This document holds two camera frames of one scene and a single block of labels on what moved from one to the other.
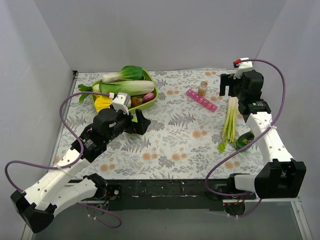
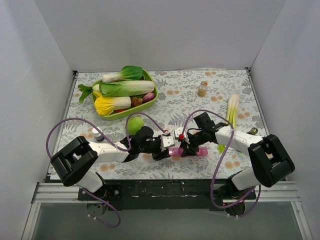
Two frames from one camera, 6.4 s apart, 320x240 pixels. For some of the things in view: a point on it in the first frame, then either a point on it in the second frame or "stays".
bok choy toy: [128, 73] stays
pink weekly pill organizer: [202, 101] to [178, 151]
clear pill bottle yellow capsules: [203, 88] stays
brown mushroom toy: [136, 101] stays
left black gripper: [135, 124] to [160, 150]
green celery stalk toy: [229, 133] stays
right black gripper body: [230, 85] to [189, 144]
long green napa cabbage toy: [127, 87] stays
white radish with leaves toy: [95, 88] stays
